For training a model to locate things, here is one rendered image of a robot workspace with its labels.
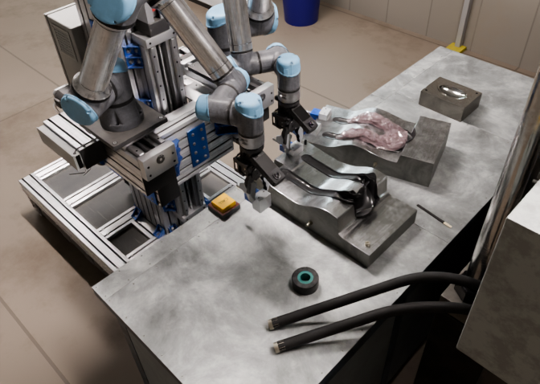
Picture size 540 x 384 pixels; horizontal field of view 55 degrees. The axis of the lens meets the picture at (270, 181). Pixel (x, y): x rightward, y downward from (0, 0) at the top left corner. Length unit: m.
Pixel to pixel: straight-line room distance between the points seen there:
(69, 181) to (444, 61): 2.05
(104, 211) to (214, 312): 1.37
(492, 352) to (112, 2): 1.15
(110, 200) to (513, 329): 2.20
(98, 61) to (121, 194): 1.41
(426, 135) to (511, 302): 1.06
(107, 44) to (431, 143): 1.14
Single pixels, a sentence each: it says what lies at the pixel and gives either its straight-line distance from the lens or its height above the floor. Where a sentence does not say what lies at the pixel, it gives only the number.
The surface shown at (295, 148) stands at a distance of 1.86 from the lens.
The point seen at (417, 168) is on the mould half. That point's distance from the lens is 1.89.
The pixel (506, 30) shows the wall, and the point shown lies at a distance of 4.38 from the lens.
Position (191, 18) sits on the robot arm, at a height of 1.46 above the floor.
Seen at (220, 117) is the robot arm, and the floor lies 1.25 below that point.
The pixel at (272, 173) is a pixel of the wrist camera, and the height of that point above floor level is 1.09.
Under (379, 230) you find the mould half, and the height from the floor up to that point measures 0.86.
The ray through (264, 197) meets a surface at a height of 0.96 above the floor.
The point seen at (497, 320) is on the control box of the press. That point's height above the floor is 1.23.
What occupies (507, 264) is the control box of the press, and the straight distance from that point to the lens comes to 0.97.
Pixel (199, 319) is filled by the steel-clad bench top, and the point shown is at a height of 0.80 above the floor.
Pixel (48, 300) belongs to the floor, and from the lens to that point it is 2.79.
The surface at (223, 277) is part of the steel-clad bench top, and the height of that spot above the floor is 0.80.
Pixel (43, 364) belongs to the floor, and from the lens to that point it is 2.60.
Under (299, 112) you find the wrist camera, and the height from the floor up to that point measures 1.07.
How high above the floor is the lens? 2.08
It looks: 42 degrees down
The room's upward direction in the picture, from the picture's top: 3 degrees counter-clockwise
